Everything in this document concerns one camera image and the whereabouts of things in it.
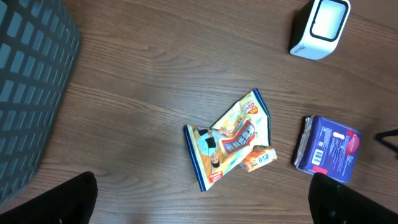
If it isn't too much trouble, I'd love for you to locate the small orange white box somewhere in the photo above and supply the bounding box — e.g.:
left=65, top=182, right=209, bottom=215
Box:
left=239, top=146, right=277, bottom=172

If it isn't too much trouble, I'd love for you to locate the yellow snack bag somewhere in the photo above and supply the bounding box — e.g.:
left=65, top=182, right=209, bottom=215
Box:
left=183, top=88, right=271, bottom=192

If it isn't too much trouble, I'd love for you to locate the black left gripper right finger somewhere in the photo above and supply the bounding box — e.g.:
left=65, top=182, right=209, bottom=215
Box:
left=308, top=172, right=397, bottom=224

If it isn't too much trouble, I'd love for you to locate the red purple Carefree pad pack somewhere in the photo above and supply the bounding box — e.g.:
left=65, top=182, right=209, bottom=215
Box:
left=294, top=115, right=362, bottom=183

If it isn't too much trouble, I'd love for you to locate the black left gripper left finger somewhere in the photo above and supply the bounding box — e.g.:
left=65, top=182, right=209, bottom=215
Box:
left=1, top=171, right=98, bottom=224

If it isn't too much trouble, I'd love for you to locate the grey mesh basket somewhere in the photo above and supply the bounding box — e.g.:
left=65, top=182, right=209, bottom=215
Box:
left=1, top=0, right=80, bottom=204

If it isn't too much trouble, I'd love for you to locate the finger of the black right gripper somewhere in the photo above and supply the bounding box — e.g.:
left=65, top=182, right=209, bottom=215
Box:
left=374, top=129, right=398, bottom=153

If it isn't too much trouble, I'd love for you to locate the white barcode scanner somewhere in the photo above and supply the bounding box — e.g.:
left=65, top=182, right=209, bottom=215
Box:
left=289, top=0, right=351, bottom=60

